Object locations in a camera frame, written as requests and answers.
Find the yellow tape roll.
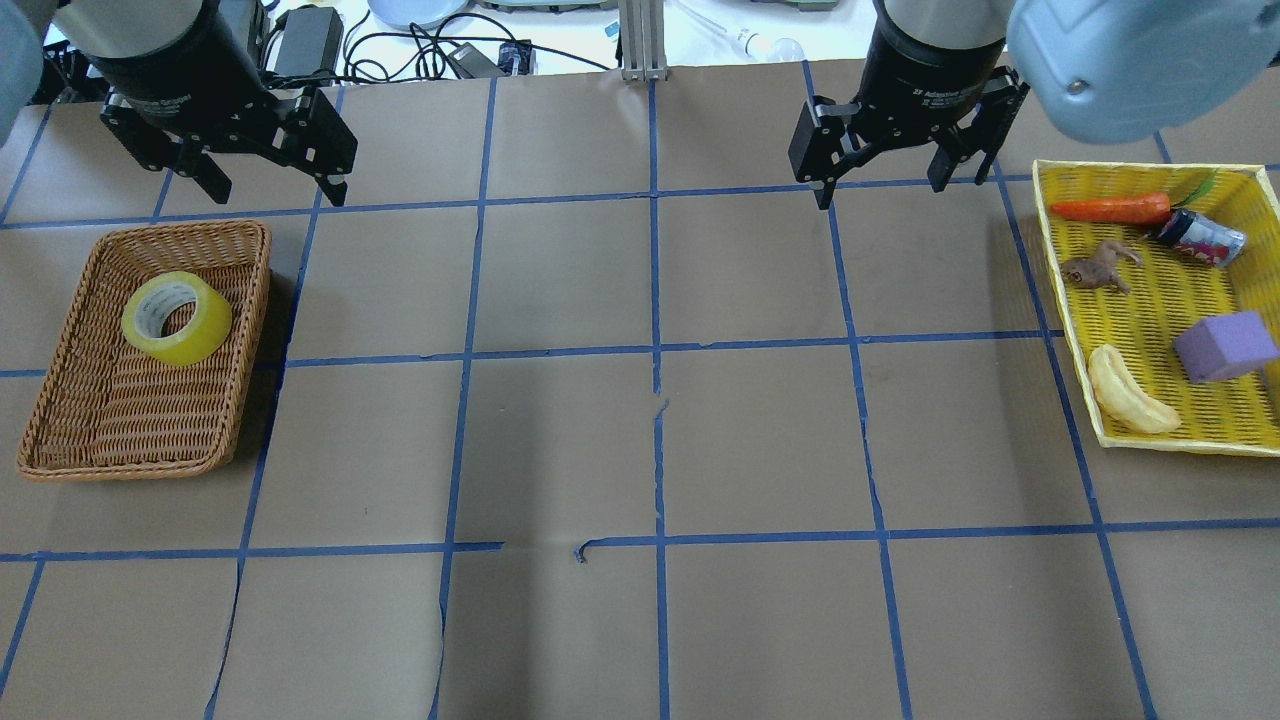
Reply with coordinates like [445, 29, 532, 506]
[119, 272, 233, 366]

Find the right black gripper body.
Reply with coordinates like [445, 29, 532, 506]
[850, 26, 1004, 161]

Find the yellow plastic tray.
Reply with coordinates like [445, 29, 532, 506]
[1032, 159, 1279, 457]

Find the black box device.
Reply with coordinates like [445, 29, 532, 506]
[269, 5, 344, 85]

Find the orange toy carrot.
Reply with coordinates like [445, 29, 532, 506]
[1050, 192, 1172, 225]

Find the yellow toy banana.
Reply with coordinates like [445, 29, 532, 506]
[1087, 345, 1181, 436]

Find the brown wicker basket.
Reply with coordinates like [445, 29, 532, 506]
[15, 219, 273, 482]

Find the aluminium frame post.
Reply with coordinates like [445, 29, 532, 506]
[617, 0, 669, 82]

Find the light blue plate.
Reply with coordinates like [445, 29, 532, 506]
[367, 0, 470, 32]

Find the black power adapter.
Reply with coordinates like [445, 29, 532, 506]
[445, 44, 507, 79]

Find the black cable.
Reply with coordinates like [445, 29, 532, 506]
[340, 26, 611, 83]

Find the brown toy lion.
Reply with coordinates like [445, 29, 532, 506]
[1059, 240, 1144, 295]

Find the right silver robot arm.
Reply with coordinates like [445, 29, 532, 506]
[788, 1, 1279, 210]

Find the small drink can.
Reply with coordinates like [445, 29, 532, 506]
[1155, 208, 1248, 268]

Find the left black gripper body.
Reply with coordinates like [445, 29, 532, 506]
[88, 15, 275, 163]

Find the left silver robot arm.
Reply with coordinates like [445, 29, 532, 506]
[1, 1, 358, 208]

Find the clear light bulb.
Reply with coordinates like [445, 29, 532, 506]
[733, 28, 806, 64]

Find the purple foam block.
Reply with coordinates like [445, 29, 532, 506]
[1172, 310, 1279, 384]

